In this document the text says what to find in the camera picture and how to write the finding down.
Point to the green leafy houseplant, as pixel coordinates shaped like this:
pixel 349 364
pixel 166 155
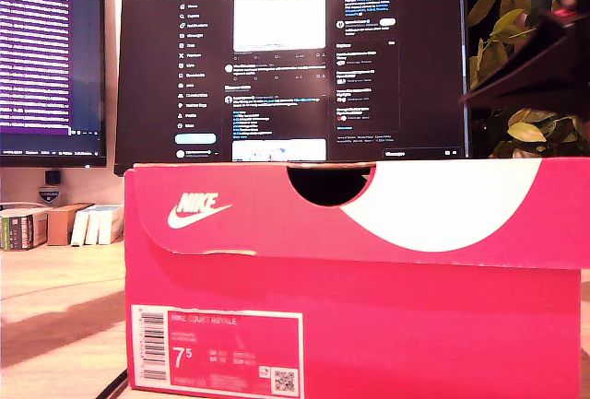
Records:
pixel 507 21

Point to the bottle with blue shield label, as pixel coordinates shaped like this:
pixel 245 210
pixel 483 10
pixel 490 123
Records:
pixel 49 195

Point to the white and blue box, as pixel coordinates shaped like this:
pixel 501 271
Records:
pixel 110 226
pixel 78 228
pixel 92 228

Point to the brown cardboard box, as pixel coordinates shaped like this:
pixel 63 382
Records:
pixel 59 226

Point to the green and white box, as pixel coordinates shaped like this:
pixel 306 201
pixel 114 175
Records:
pixel 20 233

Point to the monitor with purple code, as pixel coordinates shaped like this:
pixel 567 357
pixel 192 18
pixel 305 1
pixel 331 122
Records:
pixel 41 49

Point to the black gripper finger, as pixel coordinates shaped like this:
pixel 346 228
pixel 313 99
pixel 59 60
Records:
pixel 553 76

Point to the red Nike shoebox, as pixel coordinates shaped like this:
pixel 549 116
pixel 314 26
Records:
pixel 369 302

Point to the black Huawei monitor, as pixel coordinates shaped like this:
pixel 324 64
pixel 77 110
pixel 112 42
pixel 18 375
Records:
pixel 295 72

